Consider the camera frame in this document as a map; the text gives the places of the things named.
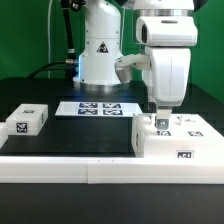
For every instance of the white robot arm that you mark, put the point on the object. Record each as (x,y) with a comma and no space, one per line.
(165,31)

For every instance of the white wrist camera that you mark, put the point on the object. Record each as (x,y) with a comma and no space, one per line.
(124,65)

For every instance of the white marker base sheet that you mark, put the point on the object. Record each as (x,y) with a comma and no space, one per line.
(94,109)

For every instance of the white cabinet body box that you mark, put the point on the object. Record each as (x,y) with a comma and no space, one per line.
(168,148)

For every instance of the white cabinet door panel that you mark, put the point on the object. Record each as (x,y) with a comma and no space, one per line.
(147,123)

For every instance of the white U-shaped border fence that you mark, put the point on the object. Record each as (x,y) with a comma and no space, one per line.
(96,170)

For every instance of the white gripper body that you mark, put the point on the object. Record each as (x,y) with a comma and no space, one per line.
(170,68)

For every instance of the white cabinet top block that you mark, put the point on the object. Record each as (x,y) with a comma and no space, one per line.
(27,119)

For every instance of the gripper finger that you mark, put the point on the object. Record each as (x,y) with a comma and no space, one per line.
(163,114)

